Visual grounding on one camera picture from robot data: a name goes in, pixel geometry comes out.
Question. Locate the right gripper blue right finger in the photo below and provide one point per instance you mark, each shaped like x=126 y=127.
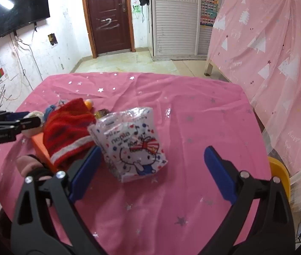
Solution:
x=223 y=172

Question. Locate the pink star tablecloth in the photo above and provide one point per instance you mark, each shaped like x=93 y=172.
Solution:
x=175 y=207

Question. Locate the white louvered wardrobe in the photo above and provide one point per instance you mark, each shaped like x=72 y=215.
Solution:
x=175 y=32

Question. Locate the colourful wall poster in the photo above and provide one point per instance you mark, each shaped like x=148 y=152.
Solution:
x=209 y=10

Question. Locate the cream rolled sock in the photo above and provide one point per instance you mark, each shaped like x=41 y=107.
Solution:
x=32 y=123

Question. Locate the golden plastic egg half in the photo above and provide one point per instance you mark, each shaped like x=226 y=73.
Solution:
x=89 y=104

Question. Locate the dark brown entrance door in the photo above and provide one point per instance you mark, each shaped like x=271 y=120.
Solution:
x=109 y=25

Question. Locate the wall-mounted black television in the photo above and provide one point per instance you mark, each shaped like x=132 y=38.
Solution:
x=15 y=14

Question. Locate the yellow plastic bin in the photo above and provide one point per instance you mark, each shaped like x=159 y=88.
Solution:
x=279 y=170

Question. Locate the red knitted sock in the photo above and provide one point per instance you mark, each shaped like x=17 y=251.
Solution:
x=66 y=137

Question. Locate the pink tree-print curtain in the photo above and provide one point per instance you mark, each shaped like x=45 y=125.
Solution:
x=256 y=44

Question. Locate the brown snack wrapper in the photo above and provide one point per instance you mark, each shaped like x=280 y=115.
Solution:
x=101 y=113

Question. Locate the pink and black sock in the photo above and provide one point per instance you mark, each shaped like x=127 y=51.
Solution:
x=30 y=165

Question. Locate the blue knitted ball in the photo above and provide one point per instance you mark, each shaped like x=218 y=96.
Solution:
x=48 y=111

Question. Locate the orange cardboard box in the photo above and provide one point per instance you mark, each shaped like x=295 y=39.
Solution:
x=41 y=151

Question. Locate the hello kitty tissue pack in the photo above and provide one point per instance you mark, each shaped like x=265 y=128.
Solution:
x=129 y=143

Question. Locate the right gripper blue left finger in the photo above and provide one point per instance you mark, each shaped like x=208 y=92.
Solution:
x=82 y=171

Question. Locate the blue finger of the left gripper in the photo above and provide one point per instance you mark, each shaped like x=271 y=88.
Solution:
x=13 y=116

